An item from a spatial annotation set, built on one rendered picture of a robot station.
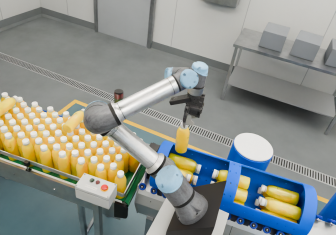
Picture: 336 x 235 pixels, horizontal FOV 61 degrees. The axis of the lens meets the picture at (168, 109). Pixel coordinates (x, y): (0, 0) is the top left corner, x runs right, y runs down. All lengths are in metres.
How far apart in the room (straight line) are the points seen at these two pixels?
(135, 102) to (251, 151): 1.17
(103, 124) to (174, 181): 0.37
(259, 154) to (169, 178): 1.00
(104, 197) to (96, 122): 0.58
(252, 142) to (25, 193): 2.11
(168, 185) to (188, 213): 0.16
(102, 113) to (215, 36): 4.02
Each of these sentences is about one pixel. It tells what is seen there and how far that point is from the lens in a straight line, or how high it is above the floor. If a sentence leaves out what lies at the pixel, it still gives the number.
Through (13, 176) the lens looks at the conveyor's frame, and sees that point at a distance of 2.18.
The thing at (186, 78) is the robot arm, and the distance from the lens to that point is 1.11.
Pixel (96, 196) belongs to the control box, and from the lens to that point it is 1.61.
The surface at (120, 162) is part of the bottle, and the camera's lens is 1.77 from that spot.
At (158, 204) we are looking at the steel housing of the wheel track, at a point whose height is 0.88.
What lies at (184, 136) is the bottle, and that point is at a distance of 1.51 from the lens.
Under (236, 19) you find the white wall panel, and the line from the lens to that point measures 4.80.
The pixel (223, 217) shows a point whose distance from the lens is 1.54.
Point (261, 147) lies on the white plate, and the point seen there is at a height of 1.04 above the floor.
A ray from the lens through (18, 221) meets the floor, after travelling 2.93.
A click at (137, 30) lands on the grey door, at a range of 5.47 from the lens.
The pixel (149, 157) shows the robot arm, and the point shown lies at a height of 1.44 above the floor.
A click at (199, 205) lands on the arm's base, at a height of 1.35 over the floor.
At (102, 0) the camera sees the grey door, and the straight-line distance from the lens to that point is 5.72.
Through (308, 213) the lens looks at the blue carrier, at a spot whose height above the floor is 1.20.
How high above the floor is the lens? 2.40
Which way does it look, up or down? 37 degrees down
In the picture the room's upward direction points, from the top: 9 degrees clockwise
